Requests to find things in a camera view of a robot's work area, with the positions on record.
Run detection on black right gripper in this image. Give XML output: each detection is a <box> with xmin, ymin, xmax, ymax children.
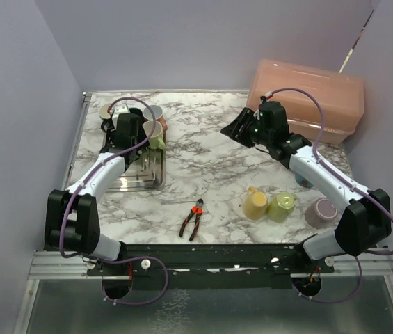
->
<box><xmin>221</xmin><ymin>106</ymin><xmax>273</xmax><ymax>148</ymax></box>

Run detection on black mug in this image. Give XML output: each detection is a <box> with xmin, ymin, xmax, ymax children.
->
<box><xmin>99</xmin><ymin>103</ymin><xmax>115</xmax><ymax>133</ymax></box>

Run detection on pink terracotta mug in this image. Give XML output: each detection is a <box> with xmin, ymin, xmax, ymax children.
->
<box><xmin>142</xmin><ymin>105</ymin><xmax>168</xmax><ymax>132</ymax></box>

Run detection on light green mug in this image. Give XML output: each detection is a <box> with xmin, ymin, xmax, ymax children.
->
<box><xmin>143</xmin><ymin>120</ymin><xmax>166</xmax><ymax>150</ymax></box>

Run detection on blue dotted mug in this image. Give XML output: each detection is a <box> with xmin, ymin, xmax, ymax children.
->
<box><xmin>295</xmin><ymin>174</ymin><xmax>313</xmax><ymax>189</ymax></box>

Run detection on dark teal mug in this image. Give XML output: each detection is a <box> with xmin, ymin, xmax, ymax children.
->
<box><xmin>129</xmin><ymin>107</ymin><xmax>144</xmax><ymax>120</ymax></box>

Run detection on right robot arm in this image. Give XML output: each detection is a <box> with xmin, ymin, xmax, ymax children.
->
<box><xmin>220</xmin><ymin>102</ymin><xmax>392</xmax><ymax>272</ymax></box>

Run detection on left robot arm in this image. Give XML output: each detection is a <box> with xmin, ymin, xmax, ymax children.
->
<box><xmin>45</xmin><ymin>113</ymin><xmax>146</xmax><ymax>275</ymax></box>

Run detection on yellow mug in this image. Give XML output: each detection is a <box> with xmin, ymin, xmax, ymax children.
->
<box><xmin>243</xmin><ymin>186</ymin><xmax>268</xmax><ymax>221</ymax></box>

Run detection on lime green faceted mug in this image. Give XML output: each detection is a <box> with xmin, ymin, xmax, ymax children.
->
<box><xmin>266</xmin><ymin>191</ymin><xmax>298</xmax><ymax>223</ymax></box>

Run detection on mauve purple mug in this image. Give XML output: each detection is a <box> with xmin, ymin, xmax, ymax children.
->
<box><xmin>304</xmin><ymin>198</ymin><xmax>338</xmax><ymax>229</ymax></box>

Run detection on steel tray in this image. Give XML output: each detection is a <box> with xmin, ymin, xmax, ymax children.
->
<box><xmin>107</xmin><ymin>146</ymin><xmax>166</xmax><ymax>192</ymax></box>

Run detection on orange black pliers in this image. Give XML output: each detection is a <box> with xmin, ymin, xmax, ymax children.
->
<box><xmin>178</xmin><ymin>198</ymin><xmax>205</xmax><ymax>242</ymax></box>

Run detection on pink plastic storage box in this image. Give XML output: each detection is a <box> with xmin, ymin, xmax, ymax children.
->
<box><xmin>246</xmin><ymin>60</ymin><xmax>364</xmax><ymax>145</ymax></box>

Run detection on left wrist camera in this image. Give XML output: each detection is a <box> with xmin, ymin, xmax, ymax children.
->
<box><xmin>110</xmin><ymin>103</ymin><xmax>130</xmax><ymax>129</ymax></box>

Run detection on clear handle screwdriver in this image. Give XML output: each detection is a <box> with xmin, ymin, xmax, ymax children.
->
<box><xmin>161</xmin><ymin>199</ymin><xmax>197</xmax><ymax>205</ymax></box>

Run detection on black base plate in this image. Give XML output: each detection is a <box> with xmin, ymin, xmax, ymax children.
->
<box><xmin>42</xmin><ymin>239</ymin><xmax>336</xmax><ymax>291</ymax></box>

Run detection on aluminium rail frame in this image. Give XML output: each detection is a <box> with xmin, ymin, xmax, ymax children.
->
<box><xmin>27</xmin><ymin>249</ymin><xmax>96</xmax><ymax>280</ymax></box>

